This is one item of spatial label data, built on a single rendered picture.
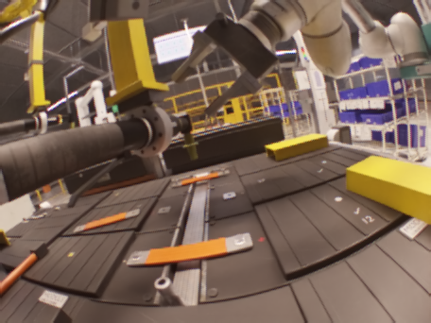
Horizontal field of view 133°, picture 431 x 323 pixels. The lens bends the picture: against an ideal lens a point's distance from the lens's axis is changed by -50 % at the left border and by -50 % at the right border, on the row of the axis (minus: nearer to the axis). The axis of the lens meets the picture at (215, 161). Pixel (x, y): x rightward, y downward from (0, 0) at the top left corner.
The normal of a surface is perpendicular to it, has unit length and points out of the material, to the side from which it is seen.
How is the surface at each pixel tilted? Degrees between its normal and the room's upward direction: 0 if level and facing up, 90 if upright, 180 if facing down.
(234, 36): 90
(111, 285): 0
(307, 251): 0
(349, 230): 0
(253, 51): 90
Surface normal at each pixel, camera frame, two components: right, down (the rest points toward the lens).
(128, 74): -0.25, 0.26
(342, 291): -0.25, -0.95
